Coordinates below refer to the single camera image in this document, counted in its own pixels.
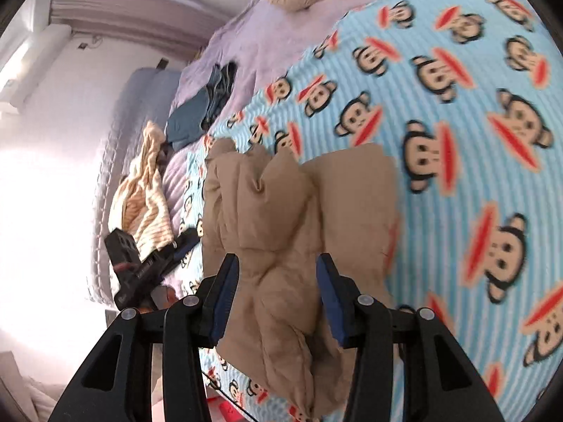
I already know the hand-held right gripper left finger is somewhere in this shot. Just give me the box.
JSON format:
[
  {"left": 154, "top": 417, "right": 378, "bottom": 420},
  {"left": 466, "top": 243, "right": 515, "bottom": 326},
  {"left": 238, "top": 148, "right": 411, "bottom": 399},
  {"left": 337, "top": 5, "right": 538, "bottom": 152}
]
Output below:
[{"left": 48, "top": 252, "right": 240, "bottom": 422}]

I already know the purple bed sheet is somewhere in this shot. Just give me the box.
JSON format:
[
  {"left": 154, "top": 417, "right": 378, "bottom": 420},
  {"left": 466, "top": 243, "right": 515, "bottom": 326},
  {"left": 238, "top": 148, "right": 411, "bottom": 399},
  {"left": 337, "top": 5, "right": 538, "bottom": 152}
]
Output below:
[{"left": 86, "top": 0, "right": 348, "bottom": 306}]

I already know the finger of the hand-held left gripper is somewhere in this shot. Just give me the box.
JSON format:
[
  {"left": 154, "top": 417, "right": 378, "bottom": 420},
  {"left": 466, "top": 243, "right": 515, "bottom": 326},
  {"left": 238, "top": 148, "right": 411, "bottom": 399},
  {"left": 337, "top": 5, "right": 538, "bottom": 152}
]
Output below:
[{"left": 169, "top": 229, "right": 201, "bottom": 270}]

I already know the blue monkey printed blanket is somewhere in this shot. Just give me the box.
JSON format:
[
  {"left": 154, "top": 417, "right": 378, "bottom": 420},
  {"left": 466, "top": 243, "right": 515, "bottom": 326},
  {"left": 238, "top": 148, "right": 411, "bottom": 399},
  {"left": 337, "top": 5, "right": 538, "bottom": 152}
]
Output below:
[{"left": 178, "top": 0, "right": 563, "bottom": 422}]

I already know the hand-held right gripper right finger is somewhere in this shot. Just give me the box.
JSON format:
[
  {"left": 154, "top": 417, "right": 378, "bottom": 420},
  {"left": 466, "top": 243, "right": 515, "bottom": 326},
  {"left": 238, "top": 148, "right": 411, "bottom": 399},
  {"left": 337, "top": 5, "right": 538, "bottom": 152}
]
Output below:
[{"left": 316, "top": 252, "right": 506, "bottom": 422}]

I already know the dark teal clothing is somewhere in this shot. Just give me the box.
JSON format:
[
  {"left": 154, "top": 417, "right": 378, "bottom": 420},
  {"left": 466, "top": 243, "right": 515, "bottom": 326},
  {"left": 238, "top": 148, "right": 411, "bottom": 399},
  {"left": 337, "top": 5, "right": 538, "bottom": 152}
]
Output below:
[{"left": 166, "top": 62, "right": 238, "bottom": 151}]

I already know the grey padded headboard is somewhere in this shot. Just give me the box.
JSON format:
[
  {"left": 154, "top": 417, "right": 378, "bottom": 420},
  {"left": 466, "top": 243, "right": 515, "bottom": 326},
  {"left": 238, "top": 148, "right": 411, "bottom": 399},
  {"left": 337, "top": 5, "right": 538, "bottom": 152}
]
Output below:
[{"left": 90, "top": 68, "right": 182, "bottom": 305}]

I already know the tan puffy coat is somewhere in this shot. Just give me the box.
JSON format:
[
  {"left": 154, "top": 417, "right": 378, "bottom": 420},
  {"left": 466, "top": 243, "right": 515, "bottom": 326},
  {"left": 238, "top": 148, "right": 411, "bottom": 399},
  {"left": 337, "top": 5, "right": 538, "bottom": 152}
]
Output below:
[{"left": 200, "top": 138, "right": 402, "bottom": 421}]

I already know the white air conditioner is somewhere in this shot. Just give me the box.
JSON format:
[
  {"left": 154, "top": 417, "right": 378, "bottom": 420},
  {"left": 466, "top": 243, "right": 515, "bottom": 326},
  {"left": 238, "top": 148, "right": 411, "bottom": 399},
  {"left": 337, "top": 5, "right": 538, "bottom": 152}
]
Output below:
[{"left": 0, "top": 24, "right": 73, "bottom": 107}]

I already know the orange striped garment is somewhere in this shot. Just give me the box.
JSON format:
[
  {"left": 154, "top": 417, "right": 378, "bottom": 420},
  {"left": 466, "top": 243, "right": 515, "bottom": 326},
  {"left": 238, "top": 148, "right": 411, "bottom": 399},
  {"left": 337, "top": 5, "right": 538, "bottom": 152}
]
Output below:
[{"left": 109, "top": 121, "right": 175, "bottom": 256}]

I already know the pleated curtain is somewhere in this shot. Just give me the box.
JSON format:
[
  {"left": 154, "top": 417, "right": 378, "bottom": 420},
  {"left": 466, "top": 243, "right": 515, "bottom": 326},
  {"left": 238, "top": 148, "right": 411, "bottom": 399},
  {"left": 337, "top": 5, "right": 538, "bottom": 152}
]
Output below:
[{"left": 50, "top": 0, "right": 236, "bottom": 61}]

